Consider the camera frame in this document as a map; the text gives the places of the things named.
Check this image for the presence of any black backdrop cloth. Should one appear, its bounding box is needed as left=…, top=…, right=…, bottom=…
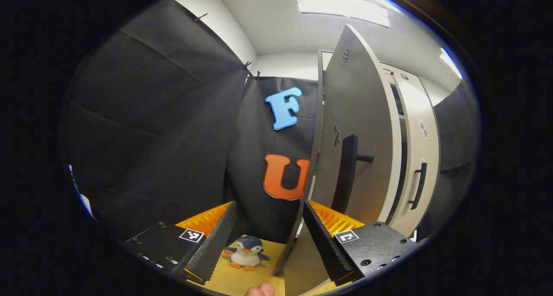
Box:
left=432, top=82, right=481, bottom=240
left=225, top=71, right=322, bottom=245
left=60, top=0, right=249, bottom=240

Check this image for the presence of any white cabinet door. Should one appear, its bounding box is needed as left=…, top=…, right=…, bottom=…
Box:
left=386, top=65, right=441, bottom=238
left=274, top=24, right=404, bottom=296

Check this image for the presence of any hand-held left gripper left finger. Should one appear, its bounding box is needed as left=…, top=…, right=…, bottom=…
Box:
left=123, top=201, right=238, bottom=283

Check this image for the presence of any penguin plush toy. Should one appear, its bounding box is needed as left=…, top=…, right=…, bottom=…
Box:
left=222, top=236, right=271, bottom=271

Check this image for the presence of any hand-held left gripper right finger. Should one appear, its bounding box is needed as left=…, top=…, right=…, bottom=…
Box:
left=302, top=200, right=419, bottom=286

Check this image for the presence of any ceiling light panel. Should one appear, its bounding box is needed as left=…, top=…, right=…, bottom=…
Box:
left=290, top=0, right=390, bottom=28
left=440, top=48, right=464, bottom=80

